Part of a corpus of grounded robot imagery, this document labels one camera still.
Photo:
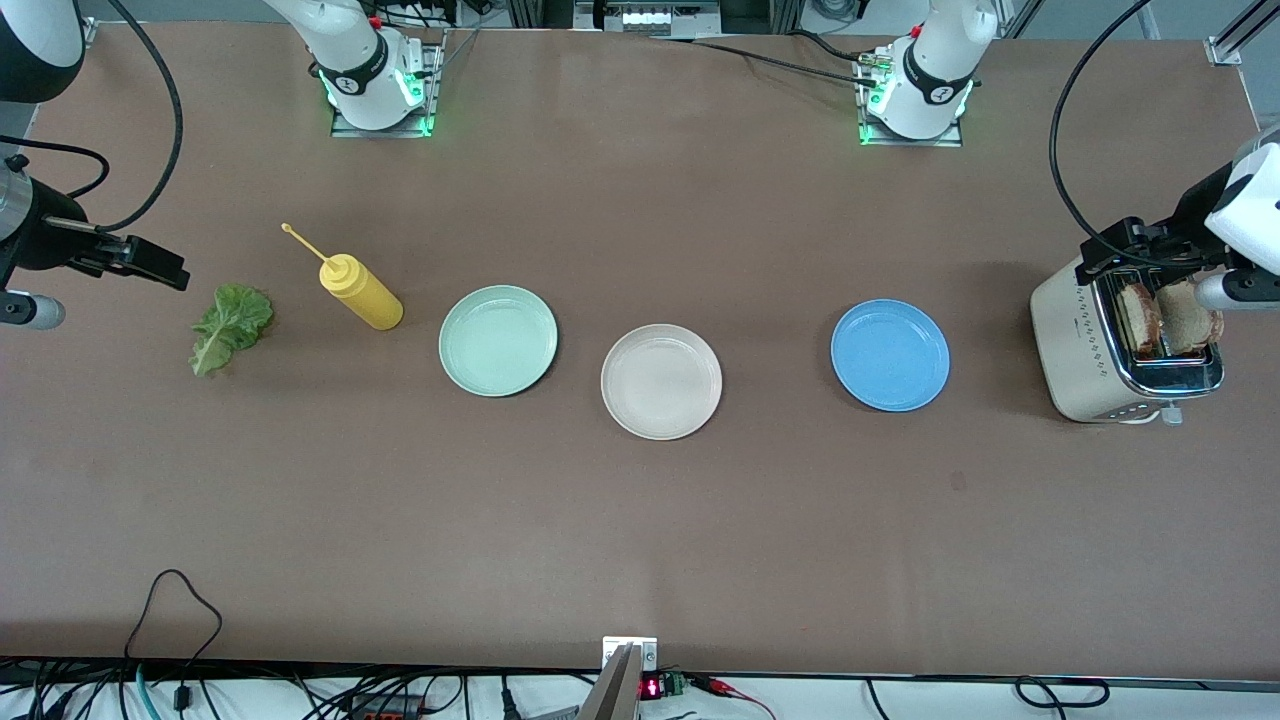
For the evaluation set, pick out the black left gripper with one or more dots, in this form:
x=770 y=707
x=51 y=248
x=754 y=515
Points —
x=1187 y=217

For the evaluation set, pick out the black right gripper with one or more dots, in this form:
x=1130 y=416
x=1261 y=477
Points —
x=42 y=240

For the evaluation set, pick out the bread slice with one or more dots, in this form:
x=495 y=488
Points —
x=1190 y=320
x=1138 y=320

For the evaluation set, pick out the green lettuce leaf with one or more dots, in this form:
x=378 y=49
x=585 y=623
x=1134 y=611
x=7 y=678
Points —
x=230 y=325

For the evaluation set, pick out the yellow squeeze bottle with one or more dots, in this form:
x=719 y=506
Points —
x=365 y=298

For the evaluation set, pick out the beige plate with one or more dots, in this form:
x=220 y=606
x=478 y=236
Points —
x=661 y=382

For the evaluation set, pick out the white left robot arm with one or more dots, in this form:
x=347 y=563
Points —
x=935 y=60

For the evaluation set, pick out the blue plate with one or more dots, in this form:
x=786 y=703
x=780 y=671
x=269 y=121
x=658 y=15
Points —
x=890 y=355

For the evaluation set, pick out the pale green plate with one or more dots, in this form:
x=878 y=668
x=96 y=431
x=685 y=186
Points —
x=498 y=341

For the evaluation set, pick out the cream chrome toaster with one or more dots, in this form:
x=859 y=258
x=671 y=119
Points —
x=1080 y=350

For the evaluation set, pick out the white electronic device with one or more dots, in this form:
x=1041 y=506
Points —
x=645 y=18

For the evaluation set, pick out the red clip lead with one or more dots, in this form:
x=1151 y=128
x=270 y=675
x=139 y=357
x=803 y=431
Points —
x=735 y=695

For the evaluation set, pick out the red display circuit board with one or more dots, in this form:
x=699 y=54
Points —
x=652 y=688

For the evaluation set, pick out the aluminium frame corner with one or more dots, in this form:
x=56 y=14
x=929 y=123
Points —
x=1225 y=50
x=90 y=32

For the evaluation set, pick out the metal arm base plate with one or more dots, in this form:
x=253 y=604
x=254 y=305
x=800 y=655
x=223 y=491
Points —
x=905 y=143
x=380 y=133

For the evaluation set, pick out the aluminium camera post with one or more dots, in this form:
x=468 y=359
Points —
x=610 y=700

